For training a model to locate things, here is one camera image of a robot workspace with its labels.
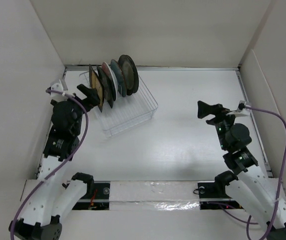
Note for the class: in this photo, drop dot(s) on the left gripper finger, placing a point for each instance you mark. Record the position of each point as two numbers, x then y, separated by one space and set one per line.
89 92
93 101

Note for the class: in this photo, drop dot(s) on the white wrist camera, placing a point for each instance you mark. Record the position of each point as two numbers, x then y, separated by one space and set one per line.
58 87
243 109

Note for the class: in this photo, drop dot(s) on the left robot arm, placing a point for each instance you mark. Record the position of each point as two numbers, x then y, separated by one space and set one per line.
41 213

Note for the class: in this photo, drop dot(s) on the red plate with teal flower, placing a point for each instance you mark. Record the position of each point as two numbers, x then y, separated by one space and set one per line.
107 69

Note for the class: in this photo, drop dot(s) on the white wire dish rack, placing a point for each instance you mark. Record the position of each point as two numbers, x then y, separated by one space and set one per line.
127 112

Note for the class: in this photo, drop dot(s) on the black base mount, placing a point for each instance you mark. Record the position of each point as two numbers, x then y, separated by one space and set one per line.
211 198
97 200

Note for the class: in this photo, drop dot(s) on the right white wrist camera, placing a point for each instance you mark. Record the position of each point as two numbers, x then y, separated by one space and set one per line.
243 109

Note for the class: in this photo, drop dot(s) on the black square amber plate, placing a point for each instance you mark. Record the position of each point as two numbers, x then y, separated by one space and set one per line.
96 83

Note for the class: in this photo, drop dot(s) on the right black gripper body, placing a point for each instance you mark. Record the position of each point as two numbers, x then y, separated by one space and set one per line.
220 129

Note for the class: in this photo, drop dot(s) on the teal round plate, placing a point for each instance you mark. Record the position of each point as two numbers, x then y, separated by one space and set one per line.
120 78

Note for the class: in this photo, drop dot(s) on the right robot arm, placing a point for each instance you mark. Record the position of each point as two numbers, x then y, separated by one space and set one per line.
245 181

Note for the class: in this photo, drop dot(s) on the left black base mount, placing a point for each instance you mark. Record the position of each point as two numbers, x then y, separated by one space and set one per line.
97 200

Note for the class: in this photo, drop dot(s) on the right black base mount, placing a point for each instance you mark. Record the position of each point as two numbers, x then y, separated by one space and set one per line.
211 198

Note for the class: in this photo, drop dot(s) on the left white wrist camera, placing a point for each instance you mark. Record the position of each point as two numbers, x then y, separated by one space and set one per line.
58 87

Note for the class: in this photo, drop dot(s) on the cream plate with tree pattern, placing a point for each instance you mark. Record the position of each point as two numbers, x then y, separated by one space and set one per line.
130 73

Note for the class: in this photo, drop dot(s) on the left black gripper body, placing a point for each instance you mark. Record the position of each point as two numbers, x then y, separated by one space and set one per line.
83 102

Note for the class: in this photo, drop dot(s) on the black square floral plate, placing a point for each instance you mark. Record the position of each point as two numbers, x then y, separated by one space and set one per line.
108 86

